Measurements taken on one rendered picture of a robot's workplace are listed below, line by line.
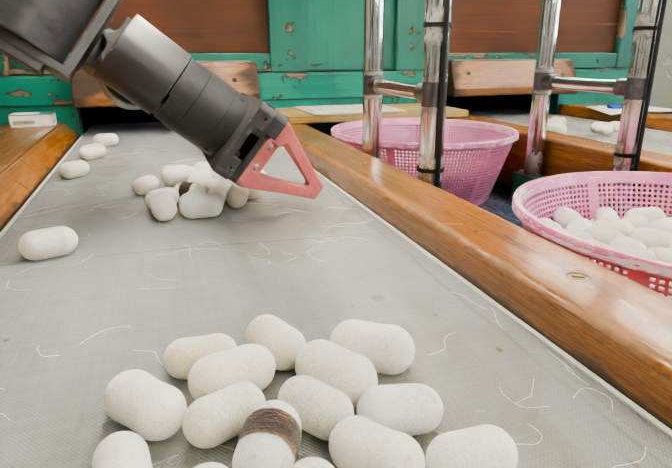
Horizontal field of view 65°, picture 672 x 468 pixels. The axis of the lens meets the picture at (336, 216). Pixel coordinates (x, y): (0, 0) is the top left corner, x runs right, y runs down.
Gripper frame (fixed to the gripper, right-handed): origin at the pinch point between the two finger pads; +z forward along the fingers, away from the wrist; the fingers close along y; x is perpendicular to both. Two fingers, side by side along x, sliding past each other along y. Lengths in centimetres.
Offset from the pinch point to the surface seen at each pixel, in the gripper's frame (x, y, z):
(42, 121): 17, 48, -24
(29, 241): 13.8, -6.8, -16.6
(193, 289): 8.8, -14.4, -7.8
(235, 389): 7.0, -27.8, -8.5
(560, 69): -50, 50, 49
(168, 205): 8.2, -0.4, -9.4
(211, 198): 5.7, -0.4, -6.9
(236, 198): 4.8, 1.4, -4.6
